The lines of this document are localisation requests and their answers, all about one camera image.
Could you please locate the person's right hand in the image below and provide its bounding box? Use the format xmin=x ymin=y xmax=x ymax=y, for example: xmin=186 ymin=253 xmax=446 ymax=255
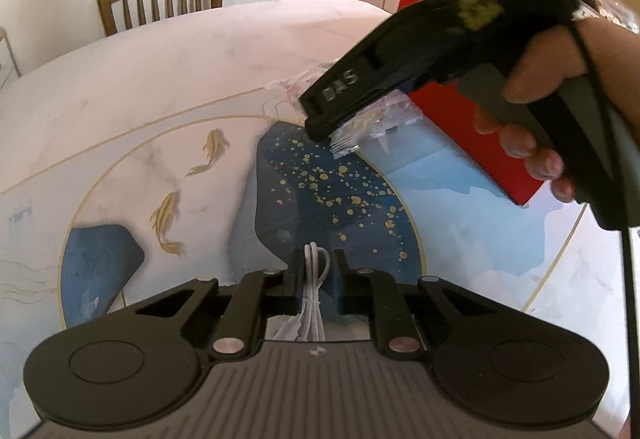
xmin=474 ymin=18 xmax=639 ymax=203

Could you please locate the pink clear plastic packet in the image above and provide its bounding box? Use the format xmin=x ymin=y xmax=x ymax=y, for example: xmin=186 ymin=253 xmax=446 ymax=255
xmin=266 ymin=60 xmax=425 ymax=159

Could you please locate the white usb cable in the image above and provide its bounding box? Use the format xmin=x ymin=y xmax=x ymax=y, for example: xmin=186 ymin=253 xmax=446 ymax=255
xmin=273 ymin=241 xmax=332 ymax=343

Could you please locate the red white cardboard box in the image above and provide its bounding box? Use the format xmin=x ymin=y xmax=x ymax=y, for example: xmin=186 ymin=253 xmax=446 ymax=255
xmin=396 ymin=0 xmax=548 ymax=209

